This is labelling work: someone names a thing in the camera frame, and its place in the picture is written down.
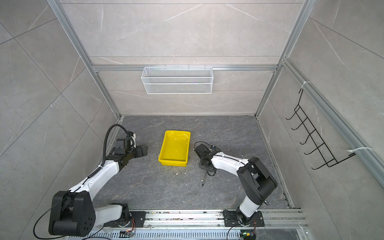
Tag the white wire mesh basket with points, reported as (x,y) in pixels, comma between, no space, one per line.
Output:
(178,80)

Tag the black wire hook rack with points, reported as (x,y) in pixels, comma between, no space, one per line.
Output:
(314,136)

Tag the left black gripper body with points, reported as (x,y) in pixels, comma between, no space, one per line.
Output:
(135,152)

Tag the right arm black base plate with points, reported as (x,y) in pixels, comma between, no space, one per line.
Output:
(237,219)

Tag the yellow plastic bin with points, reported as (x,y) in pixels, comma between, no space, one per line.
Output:
(175,148)

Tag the aluminium mounting rail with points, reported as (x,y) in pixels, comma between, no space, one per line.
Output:
(213,219)

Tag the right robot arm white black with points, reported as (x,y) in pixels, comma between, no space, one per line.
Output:
(257,181)

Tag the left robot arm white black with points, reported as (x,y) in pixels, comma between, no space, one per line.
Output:
(73,212)

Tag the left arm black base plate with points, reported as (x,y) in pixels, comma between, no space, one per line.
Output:
(133,219)

